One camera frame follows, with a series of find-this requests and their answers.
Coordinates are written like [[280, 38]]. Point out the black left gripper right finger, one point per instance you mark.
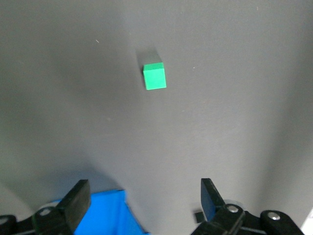
[[215, 203]]

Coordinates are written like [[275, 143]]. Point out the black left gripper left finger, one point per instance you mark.
[[73, 205]]

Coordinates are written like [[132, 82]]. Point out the green cube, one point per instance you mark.
[[155, 78]]

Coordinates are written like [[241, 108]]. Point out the black cube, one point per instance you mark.
[[199, 217]]

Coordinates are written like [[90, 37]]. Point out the blue plastic bin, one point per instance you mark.
[[107, 213]]

